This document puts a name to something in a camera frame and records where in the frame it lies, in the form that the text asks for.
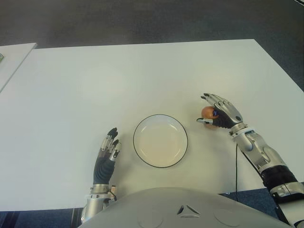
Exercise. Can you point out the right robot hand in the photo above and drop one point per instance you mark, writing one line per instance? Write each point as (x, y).
(229, 112)

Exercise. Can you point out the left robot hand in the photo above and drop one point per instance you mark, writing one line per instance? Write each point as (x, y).
(103, 168)

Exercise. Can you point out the red yellow apple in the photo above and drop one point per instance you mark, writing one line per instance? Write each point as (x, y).
(207, 112)

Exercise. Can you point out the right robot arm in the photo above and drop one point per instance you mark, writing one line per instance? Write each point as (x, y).
(268, 156)

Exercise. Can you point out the white plate black rim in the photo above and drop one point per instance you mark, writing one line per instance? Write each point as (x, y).
(160, 142)

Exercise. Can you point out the grey robot torso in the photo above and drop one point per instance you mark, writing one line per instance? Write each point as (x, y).
(185, 209)

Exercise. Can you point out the green packet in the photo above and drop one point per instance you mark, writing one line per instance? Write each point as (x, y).
(1, 59)

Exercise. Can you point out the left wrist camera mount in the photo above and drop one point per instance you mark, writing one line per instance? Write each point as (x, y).
(113, 191)

